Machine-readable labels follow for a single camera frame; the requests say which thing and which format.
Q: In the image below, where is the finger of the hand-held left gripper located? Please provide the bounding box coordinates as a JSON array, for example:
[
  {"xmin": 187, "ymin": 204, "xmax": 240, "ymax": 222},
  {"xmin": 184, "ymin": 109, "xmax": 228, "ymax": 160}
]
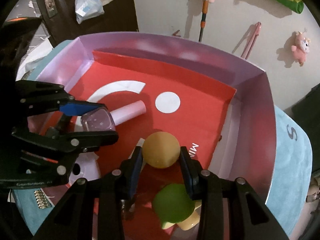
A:
[
  {"xmin": 15, "ymin": 80, "xmax": 108, "ymax": 118},
  {"xmin": 11, "ymin": 114, "xmax": 119, "ymax": 184}
]

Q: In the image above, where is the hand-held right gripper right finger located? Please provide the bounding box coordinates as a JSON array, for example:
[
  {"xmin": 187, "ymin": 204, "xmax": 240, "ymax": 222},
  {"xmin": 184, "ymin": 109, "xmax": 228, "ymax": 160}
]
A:
[{"xmin": 179, "ymin": 146, "xmax": 285, "ymax": 240}]

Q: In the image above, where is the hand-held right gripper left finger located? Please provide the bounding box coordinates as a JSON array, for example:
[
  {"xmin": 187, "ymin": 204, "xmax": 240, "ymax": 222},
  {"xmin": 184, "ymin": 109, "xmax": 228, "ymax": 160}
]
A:
[{"xmin": 32, "ymin": 146, "xmax": 144, "ymax": 240}]

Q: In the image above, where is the purple nail polish bottle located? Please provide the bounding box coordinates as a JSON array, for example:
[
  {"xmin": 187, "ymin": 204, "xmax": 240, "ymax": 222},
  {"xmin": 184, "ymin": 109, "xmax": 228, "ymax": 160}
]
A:
[{"xmin": 80, "ymin": 100, "xmax": 147, "ymax": 132}]

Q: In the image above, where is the green apple dog figurine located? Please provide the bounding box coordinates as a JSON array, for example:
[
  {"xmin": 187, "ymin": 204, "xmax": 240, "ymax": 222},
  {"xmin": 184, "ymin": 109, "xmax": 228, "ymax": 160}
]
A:
[{"xmin": 152, "ymin": 183, "xmax": 202, "ymax": 231}]

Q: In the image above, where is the pink round compact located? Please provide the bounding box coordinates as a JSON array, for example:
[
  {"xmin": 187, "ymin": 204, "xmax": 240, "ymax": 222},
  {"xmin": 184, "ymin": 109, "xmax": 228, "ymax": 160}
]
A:
[{"xmin": 69, "ymin": 152, "xmax": 102, "ymax": 184}]

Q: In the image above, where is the orange round soap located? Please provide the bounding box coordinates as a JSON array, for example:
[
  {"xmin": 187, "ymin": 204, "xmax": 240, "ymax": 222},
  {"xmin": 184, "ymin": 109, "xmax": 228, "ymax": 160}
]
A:
[{"xmin": 142, "ymin": 131, "xmax": 180, "ymax": 169}]

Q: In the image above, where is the studded silver cylinder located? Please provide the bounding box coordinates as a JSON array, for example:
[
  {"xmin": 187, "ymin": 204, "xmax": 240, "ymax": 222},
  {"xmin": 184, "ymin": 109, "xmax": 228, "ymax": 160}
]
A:
[{"xmin": 34, "ymin": 191, "xmax": 54, "ymax": 209}]

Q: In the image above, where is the purple cardboard box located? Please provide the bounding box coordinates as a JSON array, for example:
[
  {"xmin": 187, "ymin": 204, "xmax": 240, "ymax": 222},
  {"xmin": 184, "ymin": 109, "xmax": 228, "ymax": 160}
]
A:
[{"xmin": 26, "ymin": 31, "xmax": 277, "ymax": 240}]

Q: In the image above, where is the white plastic sheet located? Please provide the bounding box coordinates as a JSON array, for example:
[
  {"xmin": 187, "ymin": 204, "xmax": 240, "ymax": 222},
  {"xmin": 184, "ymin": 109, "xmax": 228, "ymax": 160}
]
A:
[{"xmin": 24, "ymin": 36, "xmax": 54, "ymax": 72}]

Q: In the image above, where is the red printed paper liner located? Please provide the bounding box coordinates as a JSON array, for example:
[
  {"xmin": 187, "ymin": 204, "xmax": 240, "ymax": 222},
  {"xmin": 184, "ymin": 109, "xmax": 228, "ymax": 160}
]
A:
[{"xmin": 27, "ymin": 50, "xmax": 237, "ymax": 240}]

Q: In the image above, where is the grey star-print wallpaper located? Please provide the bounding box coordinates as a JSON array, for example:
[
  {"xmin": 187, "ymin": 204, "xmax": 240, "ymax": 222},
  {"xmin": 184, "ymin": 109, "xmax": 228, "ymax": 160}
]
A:
[{"xmin": 5, "ymin": 0, "xmax": 50, "ymax": 40}]

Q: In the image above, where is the dark wooden door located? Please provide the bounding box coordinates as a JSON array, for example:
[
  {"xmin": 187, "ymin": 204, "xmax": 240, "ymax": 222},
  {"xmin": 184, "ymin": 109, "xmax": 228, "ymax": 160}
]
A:
[{"xmin": 30, "ymin": 0, "xmax": 139, "ymax": 45}]

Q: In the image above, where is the white plastic bag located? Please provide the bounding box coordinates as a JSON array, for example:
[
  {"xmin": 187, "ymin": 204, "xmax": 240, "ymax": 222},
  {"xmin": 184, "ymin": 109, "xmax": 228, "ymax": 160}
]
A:
[{"xmin": 75, "ymin": 0, "xmax": 105, "ymax": 25}]

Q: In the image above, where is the metal door handle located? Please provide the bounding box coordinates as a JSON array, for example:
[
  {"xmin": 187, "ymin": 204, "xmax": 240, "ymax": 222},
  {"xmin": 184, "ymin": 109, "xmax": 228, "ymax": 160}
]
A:
[{"xmin": 42, "ymin": 0, "xmax": 64, "ymax": 18}]

